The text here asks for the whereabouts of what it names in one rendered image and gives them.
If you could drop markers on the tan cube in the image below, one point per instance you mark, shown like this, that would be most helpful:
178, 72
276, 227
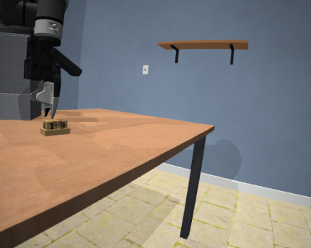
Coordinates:
49, 124
61, 123

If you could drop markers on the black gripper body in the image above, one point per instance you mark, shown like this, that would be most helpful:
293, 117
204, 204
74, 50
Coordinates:
43, 65

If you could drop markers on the tan shallow rectangular tray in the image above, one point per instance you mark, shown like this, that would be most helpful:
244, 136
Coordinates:
54, 132

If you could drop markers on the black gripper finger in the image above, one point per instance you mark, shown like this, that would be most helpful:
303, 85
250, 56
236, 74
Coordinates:
33, 97
51, 93

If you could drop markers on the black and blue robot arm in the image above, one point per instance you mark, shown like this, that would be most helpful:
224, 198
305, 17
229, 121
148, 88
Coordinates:
49, 16

